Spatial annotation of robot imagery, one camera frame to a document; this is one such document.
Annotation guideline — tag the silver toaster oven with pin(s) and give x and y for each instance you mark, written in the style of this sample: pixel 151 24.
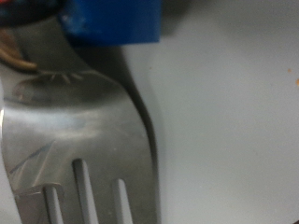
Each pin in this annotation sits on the silver toaster oven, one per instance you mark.
pixel 233 124

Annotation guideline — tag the metal spatula with blue block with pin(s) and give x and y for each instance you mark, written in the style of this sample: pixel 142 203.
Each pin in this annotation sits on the metal spatula with blue block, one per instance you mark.
pixel 93 124

